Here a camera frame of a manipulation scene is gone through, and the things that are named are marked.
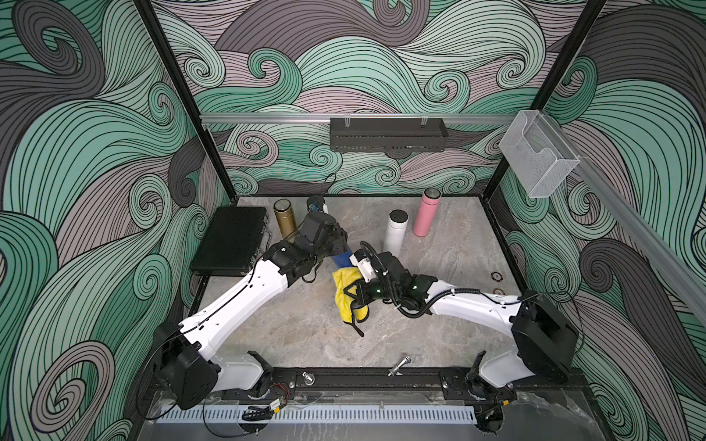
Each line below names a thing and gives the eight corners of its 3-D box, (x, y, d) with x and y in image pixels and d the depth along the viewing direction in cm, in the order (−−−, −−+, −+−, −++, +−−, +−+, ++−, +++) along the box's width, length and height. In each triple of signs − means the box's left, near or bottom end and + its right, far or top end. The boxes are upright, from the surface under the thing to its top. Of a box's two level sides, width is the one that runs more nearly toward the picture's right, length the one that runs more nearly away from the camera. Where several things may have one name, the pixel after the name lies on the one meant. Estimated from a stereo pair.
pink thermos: (414, 236, 108) (425, 200, 92) (411, 224, 112) (422, 187, 96) (429, 236, 108) (443, 200, 92) (426, 224, 112) (439, 187, 96)
